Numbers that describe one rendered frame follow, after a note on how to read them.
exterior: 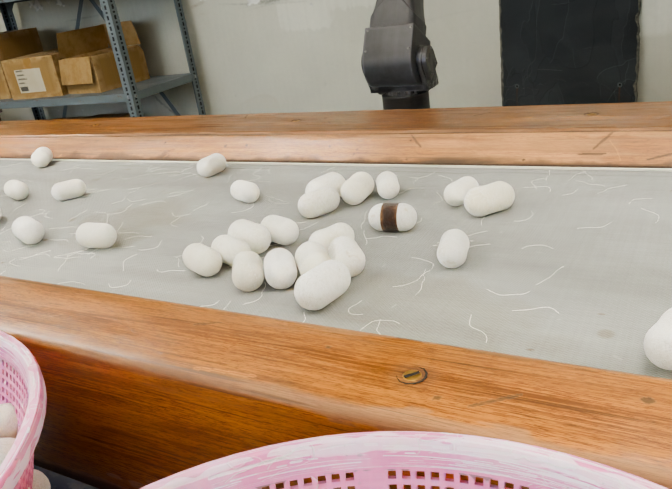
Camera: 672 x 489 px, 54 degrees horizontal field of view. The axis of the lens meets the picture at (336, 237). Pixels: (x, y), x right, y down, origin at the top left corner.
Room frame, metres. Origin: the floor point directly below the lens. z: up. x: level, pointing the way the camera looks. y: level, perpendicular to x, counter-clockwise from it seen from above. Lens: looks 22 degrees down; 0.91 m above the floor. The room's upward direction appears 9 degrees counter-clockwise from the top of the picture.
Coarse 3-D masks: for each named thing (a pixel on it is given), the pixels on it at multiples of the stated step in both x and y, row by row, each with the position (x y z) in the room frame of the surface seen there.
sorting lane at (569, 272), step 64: (0, 192) 0.70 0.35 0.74; (128, 192) 0.62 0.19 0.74; (192, 192) 0.59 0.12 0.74; (576, 192) 0.44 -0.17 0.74; (640, 192) 0.42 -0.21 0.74; (0, 256) 0.50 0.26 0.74; (64, 256) 0.47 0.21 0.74; (128, 256) 0.45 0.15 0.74; (384, 256) 0.38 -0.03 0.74; (512, 256) 0.36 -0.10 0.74; (576, 256) 0.34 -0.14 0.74; (640, 256) 0.33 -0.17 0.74; (320, 320) 0.31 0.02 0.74; (384, 320) 0.30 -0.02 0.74; (448, 320) 0.29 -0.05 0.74; (512, 320) 0.28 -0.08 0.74; (576, 320) 0.28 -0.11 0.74; (640, 320) 0.27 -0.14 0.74
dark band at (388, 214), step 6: (384, 204) 0.43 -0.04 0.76; (390, 204) 0.42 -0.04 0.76; (396, 204) 0.42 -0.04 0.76; (384, 210) 0.42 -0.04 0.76; (390, 210) 0.42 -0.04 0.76; (396, 210) 0.42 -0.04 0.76; (384, 216) 0.42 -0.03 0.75; (390, 216) 0.42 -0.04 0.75; (396, 216) 0.41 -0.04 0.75; (384, 222) 0.42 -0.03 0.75; (390, 222) 0.41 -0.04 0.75; (396, 222) 0.41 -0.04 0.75; (384, 228) 0.42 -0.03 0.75; (390, 228) 0.42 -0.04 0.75; (396, 228) 0.41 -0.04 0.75
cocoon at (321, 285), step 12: (324, 264) 0.34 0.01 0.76; (336, 264) 0.34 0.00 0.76; (300, 276) 0.33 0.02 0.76; (312, 276) 0.33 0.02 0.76; (324, 276) 0.33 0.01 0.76; (336, 276) 0.33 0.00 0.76; (348, 276) 0.34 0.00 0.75; (300, 288) 0.32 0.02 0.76; (312, 288) 0.32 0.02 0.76; (324, 288) 0.32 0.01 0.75; (336, 288) 0.33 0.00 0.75; (300, 300) 0.32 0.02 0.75; (312, 300) 0.32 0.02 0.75; (324, 300) 0.32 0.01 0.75
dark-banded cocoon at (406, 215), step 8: (376, 208) 0.42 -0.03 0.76; (400, 208) 0.42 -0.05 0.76; (408, 208) 0.42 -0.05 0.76; (368, 216) 0.43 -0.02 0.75; (376, 216) 0.42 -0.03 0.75; (400, 216) 0.41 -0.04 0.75; (408, 216) 0.41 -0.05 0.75; (416, 216) 0.42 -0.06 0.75; (376, 224) 0.42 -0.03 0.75; (400, 224) 0.41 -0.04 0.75; (408, 224) 0.41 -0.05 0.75
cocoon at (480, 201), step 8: (488, 184) 0.43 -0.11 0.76; (496, 184) 0.43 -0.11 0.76; (504, 184) 0.43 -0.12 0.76; (472, 192) 0.42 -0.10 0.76; (480, 192) 0.42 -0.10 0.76; (488, 192) 0.42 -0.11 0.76; (496, 192) 0.42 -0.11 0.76; (504, 192) 0.42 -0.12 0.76; (512, 192) 0.43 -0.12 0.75; (464, 200) 0.43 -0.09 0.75; (472, 200) 0.42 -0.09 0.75; (480, 200) 0.42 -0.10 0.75; (488, 200) 0.42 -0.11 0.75; (496, 200) 0.42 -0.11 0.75; (504, 200) 0.42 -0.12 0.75; (512, 200) 0.42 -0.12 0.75; (472, 208) 0.42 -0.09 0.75; (480, 208) 0.42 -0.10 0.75; (488, 208) 0.42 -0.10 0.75; (496, 208) 0.42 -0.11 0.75; (504, 208) 0.42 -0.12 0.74; (480, 216) 0.42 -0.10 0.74
